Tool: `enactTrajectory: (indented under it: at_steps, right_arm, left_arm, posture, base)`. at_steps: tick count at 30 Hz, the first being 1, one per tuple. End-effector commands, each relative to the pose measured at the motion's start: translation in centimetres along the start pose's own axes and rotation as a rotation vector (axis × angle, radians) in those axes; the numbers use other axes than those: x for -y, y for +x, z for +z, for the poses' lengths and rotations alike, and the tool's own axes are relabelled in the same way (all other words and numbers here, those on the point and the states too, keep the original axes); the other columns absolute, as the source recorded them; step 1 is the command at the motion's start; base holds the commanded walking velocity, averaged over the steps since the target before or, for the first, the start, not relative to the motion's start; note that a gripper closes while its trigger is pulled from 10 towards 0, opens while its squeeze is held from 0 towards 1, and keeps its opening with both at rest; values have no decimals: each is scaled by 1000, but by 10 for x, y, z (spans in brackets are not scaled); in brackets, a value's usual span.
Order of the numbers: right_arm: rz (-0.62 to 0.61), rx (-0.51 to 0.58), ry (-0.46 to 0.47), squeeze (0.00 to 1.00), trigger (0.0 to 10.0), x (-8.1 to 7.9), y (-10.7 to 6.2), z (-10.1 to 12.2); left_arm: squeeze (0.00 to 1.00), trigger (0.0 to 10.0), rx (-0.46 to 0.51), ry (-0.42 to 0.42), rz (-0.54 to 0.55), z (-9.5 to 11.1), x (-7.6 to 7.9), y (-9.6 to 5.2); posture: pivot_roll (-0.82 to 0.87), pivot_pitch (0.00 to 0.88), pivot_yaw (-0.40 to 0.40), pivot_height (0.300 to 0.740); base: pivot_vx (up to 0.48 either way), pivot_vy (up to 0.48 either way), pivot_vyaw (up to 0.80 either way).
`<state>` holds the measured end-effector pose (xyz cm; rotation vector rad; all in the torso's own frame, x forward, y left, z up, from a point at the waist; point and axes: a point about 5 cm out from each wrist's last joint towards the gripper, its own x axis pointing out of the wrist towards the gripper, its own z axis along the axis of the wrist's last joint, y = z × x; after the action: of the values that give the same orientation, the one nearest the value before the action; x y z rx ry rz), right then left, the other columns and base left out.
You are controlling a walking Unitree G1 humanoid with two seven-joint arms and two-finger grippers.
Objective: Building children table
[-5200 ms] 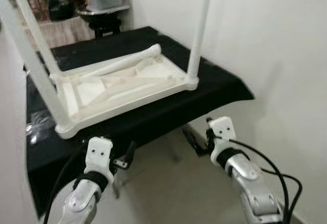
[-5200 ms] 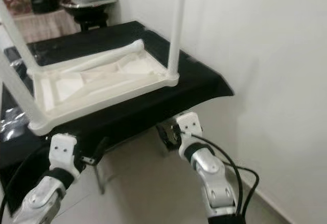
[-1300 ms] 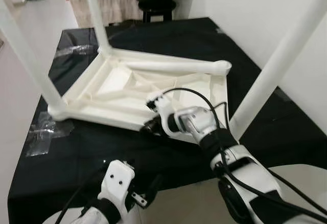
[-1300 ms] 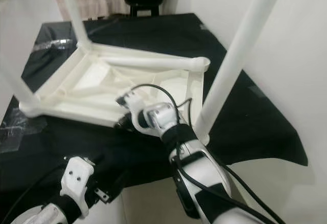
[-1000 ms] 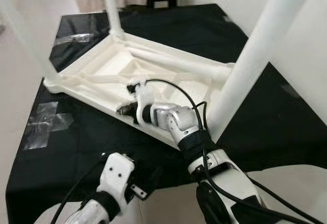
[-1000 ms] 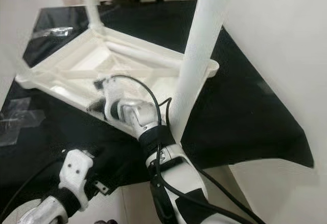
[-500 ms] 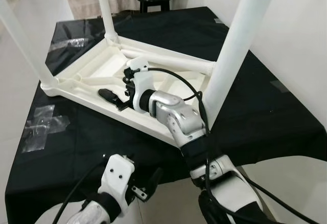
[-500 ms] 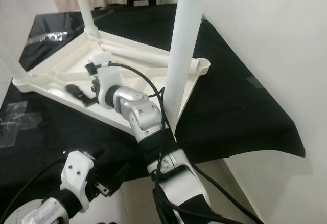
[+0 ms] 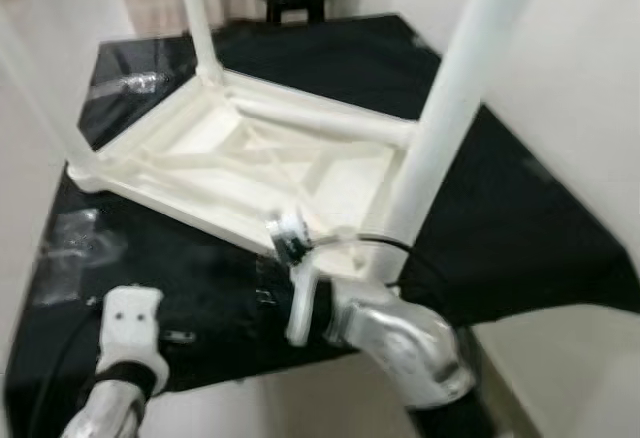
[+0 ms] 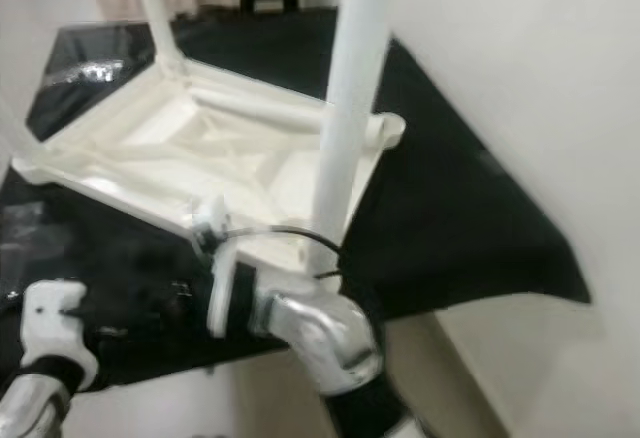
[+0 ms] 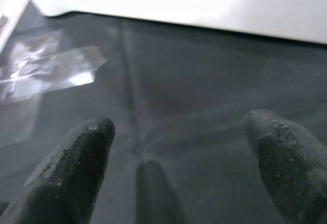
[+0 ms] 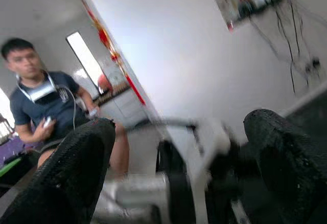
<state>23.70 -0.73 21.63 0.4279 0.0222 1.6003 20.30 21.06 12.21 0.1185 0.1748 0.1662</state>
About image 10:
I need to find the black tablecloth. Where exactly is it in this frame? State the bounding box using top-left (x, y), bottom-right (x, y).
top-left (0, 6), bottom-right (591, 394)

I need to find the white plastic table top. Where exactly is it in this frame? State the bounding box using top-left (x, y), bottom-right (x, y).
top-left (10, 53), bottom-right (406, 279)

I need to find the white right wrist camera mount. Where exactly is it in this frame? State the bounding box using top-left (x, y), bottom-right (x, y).
top-left (190, 196), bottom-right (241, 339)

